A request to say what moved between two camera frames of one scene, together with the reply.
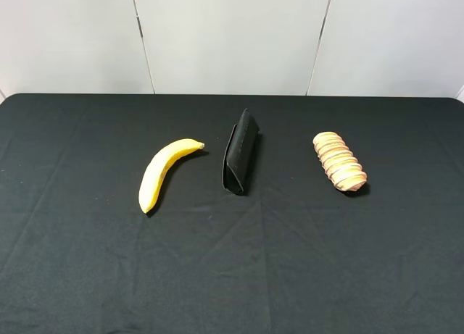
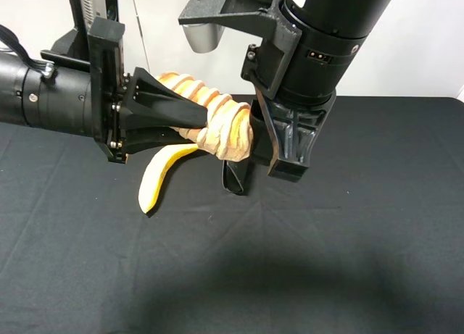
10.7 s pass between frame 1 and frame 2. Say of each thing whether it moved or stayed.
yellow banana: stayed
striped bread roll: moved
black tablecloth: stayed
